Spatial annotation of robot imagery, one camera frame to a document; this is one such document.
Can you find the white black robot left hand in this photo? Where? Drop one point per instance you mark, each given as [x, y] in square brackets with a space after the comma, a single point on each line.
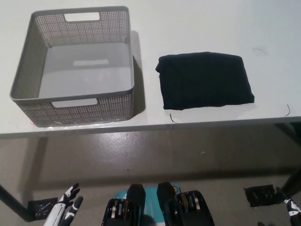
[62, 207]

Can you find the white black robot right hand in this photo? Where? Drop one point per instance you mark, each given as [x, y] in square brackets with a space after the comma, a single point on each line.
[291, 209]

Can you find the black t-shirt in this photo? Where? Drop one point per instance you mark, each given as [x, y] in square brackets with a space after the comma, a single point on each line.
[204, 80]

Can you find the clear tape strip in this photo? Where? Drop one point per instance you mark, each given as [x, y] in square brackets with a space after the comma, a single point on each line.
[70, 126]

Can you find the grey perforated plastic basket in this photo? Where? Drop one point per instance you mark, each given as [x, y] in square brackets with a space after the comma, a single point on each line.
[113, 110]

